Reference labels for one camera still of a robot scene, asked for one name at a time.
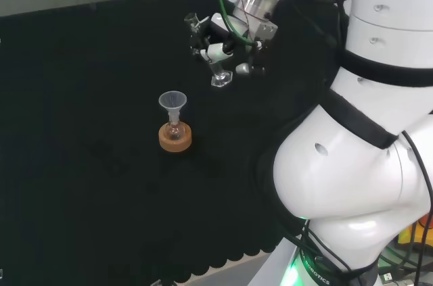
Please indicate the yellow stop button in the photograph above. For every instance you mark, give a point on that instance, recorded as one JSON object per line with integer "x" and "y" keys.
{"x": 406, "y": 235}

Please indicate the black bench cloth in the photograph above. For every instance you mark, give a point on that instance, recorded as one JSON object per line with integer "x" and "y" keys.
{"x": 84, "y": 96}

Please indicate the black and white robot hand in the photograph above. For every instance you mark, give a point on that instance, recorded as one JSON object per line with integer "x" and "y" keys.
{"x": 220, "y": 51}

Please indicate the clear plastic funnel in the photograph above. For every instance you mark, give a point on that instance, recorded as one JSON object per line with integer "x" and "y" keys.
{"x": 172, "y": 100}

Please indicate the clear round-bottom flask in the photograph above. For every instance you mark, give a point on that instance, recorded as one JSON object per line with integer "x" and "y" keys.
{"x": 175, "y": 132}

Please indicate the wrist camera with silver bracket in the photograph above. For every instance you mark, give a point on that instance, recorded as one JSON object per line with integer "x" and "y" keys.
{"x": 265, "y": 30}

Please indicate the clear graduated cylinder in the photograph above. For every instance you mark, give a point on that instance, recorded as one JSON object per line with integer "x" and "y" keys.
{"x": 221, "y": 78}

